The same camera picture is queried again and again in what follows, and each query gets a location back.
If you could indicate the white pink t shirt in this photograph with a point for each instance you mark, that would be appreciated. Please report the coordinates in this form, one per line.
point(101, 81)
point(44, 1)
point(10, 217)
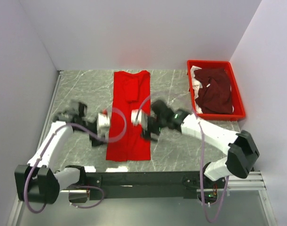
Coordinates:
point(196, 86)

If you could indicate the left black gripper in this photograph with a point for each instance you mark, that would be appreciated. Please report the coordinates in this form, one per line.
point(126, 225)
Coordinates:
point(94, 131)

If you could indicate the red plastic bin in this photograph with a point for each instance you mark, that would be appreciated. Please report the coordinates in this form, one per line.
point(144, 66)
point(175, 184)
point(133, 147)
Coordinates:
point(239, 110)

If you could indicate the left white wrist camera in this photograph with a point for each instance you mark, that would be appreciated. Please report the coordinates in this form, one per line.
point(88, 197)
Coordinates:
point(103, 124)

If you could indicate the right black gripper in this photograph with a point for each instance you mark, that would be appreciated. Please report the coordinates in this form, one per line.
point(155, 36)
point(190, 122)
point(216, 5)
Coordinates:
point(148, 126)

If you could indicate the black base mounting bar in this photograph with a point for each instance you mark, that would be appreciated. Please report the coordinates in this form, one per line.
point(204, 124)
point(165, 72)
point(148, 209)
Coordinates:
point(183, 184)

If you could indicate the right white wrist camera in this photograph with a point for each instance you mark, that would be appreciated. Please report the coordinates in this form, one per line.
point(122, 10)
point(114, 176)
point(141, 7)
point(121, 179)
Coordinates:
point(139, 117)

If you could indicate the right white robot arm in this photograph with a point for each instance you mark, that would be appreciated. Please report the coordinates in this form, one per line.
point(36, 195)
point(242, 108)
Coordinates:
point(239, 147)

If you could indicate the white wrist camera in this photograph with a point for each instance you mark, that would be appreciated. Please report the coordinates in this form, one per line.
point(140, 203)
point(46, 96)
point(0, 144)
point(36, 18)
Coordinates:
point(103, 124)
point(139, 117)

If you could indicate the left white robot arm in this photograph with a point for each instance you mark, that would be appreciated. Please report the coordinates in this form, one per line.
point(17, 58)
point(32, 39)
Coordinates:
point(36, 181)

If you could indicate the dark maroon t shirt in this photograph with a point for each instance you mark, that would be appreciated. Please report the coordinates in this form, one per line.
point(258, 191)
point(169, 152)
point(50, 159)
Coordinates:
point(214, 97)

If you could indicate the red t shirt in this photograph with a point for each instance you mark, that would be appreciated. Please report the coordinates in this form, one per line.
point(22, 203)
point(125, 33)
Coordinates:
point(129, 91)

